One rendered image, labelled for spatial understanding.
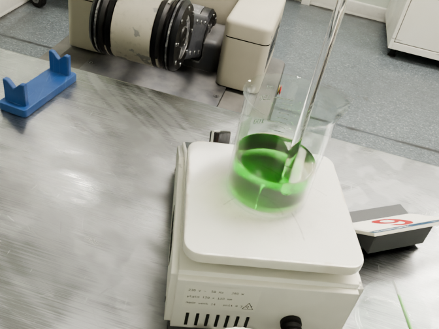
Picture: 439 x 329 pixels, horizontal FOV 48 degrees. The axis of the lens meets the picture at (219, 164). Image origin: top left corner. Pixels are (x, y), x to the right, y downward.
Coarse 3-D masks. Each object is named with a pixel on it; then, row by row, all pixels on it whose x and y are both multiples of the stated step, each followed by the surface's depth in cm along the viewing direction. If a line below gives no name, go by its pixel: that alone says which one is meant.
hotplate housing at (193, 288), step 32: (192, 288) 32; (224, 288) 32; (256, 288) 32; (288, 288) 32; (320, 288) 32; (352, 288) 33; (192, 320) 34; (224, 320) 34; (256, 320) 34; (288, 320) 34; (320, 320) 34
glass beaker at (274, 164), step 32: (256, 96) 33; (288, 96) 34; (320, 96) 33; (256, 128) 30; (288, 128) 29; (320, 128) 29; (256, 160) 31; (288, 160) 30; (320, 160) 32; (256, 192) 32; (288, 192) 32
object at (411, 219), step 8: (400, 216) 48; (408, 216) 48; (416, 216) 47; (424, 216) 47; (360, 224) 46; (368, 224) 46; (376, 224) 45; (384, 224) 45; (392, 224) 44; (400, 224) 44; (408, 224) 44
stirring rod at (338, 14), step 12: (336, 0) 26; (348, 0) 26; (336, 12) 26; (336, 24) 27; (324, 48) 28; (324, 60) 28; (324, 72) 29; (312, 84) 29; (312, 96) 30; (312, 108) 30; (300, 120) 31
